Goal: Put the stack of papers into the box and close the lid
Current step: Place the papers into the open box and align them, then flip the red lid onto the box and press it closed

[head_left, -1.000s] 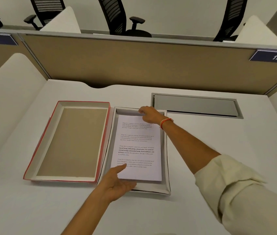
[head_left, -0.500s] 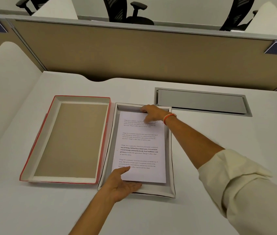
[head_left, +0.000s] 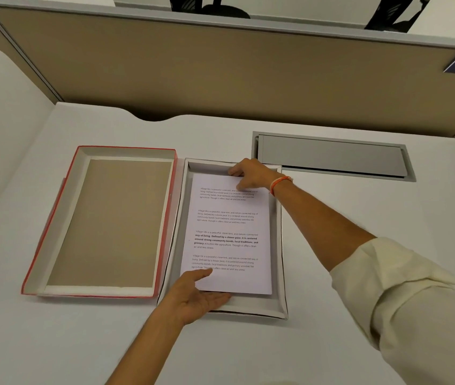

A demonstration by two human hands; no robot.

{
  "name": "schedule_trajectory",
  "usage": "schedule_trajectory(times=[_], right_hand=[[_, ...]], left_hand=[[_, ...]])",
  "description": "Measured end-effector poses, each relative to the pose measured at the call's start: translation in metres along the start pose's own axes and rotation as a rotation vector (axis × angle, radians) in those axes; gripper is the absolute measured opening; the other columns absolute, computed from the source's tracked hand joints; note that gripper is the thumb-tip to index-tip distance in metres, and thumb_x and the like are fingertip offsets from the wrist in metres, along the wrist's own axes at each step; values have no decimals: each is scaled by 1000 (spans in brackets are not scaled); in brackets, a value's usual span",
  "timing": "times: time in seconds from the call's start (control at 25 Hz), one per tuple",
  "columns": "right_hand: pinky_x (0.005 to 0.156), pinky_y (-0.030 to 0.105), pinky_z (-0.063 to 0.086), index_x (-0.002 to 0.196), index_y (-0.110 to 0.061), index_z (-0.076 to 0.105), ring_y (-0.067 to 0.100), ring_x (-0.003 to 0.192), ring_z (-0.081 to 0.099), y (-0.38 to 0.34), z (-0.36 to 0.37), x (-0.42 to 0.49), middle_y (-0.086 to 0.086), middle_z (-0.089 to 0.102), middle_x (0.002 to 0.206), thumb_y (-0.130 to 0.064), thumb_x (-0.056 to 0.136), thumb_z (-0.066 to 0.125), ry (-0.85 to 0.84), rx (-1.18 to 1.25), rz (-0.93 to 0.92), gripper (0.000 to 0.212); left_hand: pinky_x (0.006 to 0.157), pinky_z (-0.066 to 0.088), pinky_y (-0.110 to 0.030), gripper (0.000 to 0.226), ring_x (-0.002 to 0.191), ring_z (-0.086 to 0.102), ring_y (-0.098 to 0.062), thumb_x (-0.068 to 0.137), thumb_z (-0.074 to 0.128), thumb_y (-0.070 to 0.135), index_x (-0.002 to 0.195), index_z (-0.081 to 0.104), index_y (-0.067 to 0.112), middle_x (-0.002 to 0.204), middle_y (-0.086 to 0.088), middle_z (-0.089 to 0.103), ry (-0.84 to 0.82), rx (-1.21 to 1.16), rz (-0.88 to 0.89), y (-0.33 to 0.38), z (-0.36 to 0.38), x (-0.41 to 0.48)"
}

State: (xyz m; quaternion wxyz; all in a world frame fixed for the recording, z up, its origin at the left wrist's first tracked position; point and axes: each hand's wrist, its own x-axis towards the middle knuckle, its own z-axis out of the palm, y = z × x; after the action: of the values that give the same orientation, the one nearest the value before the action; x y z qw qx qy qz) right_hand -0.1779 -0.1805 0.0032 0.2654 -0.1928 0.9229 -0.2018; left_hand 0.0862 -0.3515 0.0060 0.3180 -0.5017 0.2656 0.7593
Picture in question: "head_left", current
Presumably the orange wristband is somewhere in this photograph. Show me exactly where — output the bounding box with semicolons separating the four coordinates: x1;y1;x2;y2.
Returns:
269;176;294;197

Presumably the person's right forearm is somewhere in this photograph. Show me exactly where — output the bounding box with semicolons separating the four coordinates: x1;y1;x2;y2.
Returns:
271;177;377;273

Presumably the person's left forearm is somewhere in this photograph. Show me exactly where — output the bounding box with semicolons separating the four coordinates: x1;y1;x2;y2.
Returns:
105;304;187;385

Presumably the grey desk cable cover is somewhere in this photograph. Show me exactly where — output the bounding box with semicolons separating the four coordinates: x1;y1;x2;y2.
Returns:
251;131;416;182

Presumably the black office chair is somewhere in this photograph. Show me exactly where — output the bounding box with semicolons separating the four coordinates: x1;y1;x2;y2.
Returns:
363;0;434;33
167;0;252;19

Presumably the white cardboard box base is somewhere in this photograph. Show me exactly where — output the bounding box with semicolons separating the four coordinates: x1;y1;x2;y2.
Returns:
157;158;289;321

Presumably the person's right hand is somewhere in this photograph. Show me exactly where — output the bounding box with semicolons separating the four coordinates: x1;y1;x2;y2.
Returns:
227;158;279;191

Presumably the red cardboard box lid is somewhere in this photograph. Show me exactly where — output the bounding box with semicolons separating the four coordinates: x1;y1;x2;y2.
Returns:
20;145;178;299

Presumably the printed white paper sheet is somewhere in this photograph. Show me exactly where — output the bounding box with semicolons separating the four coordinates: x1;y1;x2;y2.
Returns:
180;173;273;295

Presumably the beige desk partition panel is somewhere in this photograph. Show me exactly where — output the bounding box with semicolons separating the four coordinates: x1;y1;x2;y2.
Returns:
0;1;455;141

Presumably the person's left hand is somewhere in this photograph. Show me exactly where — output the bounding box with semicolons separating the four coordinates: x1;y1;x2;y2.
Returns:
158;268;233;326

